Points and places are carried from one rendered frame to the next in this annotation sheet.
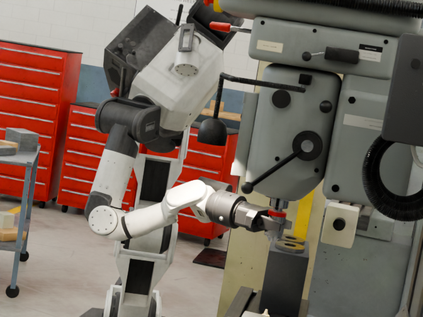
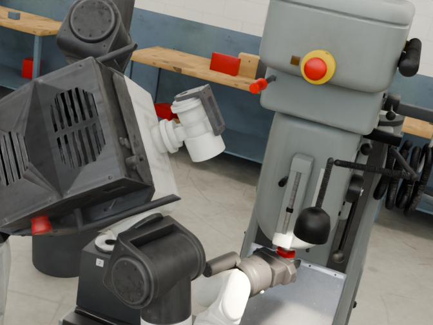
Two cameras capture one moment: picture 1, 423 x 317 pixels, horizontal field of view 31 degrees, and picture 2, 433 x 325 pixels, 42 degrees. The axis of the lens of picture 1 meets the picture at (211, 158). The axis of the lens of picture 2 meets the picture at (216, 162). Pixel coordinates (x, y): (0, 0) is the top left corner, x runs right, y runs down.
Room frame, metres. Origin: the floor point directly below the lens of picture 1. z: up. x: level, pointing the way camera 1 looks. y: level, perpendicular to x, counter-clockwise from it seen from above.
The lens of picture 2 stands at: (1.95, 1.06, 1.92)
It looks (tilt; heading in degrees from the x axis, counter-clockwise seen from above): 21 degrees down; 277
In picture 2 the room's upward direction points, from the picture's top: 11 degrees clockwise
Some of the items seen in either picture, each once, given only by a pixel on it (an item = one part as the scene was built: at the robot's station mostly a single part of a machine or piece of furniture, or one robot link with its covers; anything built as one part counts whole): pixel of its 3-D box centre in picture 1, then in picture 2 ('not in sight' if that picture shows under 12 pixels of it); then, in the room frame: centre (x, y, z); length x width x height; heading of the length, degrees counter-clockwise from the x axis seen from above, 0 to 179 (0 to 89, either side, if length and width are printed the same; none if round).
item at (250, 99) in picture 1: (246, 134); (292, 200); (1.90, -0.08, 1.45); 0.04 x 0.04 x 0.21; 80
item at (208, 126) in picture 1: (213, 130); (314, 222); (1.85, 0.01, 1.44); 0.07 x 0.07 x 0.06
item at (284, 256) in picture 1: (284, 272); (122, 277); (2.31, -0.28, 1.00); 0.22 x 0.12 x 0.20; 174
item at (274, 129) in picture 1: (293, 132); (306, 175); (1.88, -0.19, 1.47); 0.21 x 0.19 x 0.32; 170
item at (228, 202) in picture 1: (244, 215); (261, 271); (1.93, -0.11, 1.24); 0.13 x 0.12 x 0.10; 148
